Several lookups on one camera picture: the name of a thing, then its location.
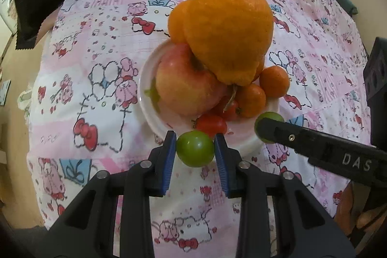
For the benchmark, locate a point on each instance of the blue book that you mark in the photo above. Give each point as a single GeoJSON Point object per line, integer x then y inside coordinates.
{"type": "Point", "coordinates": [4, 91]}

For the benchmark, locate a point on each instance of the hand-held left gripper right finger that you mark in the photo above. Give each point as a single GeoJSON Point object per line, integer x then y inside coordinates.
{"type": "Point", "coordinates": [223, 164]}

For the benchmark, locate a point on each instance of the red-yellow apple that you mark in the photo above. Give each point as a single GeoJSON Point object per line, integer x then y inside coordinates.
{"type": "Point", "coordinates": [184, 82]}

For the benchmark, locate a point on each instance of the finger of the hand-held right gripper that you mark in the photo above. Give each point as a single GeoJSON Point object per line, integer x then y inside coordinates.
{"type": "Point", "coordinates": [287, 135]}

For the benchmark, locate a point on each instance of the person's right hand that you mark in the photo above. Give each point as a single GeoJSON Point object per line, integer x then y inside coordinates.
{"type": "Point", "coordinates": [367, 218]}

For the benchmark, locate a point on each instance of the pink cartoon printed blanket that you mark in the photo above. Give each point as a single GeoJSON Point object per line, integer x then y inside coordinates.
{"type": "Point", "coordinates": [90, 34]}

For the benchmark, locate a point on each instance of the white plastic bag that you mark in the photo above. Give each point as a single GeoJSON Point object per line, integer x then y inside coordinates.
{"type": "Point", "coordinates": [24, 100]}

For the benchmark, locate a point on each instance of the large bumpy orange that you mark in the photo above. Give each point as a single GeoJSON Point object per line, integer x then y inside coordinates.
{"type": "Point", "coordinates": [226, 34]}

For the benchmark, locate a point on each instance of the green cherry tomato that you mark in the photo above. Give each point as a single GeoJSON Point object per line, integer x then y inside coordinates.
{"type": "Point", "coordinates": [195, 149]}
{"type": "Point", "coordinates": [270, 115]}

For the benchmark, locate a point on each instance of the red cherry tomato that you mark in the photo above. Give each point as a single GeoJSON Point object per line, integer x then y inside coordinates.
{"type": "Point", "coordinates": [231, 110]}
{"type": "Point", "coordinates": [211, 124]}

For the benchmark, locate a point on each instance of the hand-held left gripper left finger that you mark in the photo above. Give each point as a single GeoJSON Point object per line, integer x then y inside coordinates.
{"type": "Point", "coordinates": [169, 161]}

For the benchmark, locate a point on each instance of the white bowl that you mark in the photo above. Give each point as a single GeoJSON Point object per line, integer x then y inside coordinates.
{"type": "Point", "coordinates": [148, 88]}

